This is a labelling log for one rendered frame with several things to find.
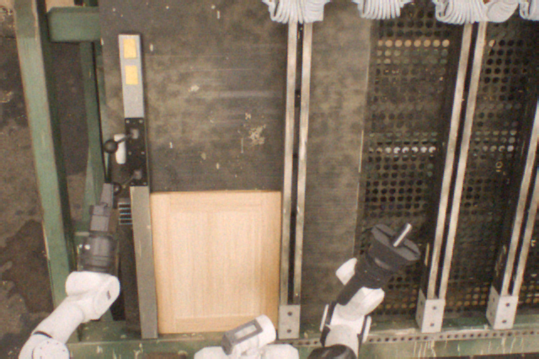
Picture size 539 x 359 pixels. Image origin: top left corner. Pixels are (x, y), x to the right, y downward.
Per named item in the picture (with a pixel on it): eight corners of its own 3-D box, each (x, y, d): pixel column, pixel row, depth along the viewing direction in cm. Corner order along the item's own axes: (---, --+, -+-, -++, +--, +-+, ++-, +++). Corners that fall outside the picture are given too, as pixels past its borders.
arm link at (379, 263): (413, 270, 157) (390, 296, 166) (425, 243, 163) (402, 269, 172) (365, 239, 158) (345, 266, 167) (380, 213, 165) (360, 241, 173)
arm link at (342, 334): (360, 349, 201) (359, 383, 179) (317, 336, 202) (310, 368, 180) (371, 313, 199) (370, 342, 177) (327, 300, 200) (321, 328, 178)
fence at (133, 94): (142, 330, 218) (141, 339, 215) (120, 30, 177) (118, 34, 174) (158, 329, 219) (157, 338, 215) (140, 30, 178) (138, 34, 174)
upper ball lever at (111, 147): (131, 136, 187) (100, 154, 176) (130, 123, 185) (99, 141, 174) (143, 139, 185) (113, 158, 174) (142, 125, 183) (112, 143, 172)
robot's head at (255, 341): (274, 352, 167) (275, 326, 162) (238, 370, 162) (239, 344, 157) (259, 335, 171) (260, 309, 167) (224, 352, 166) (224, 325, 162)
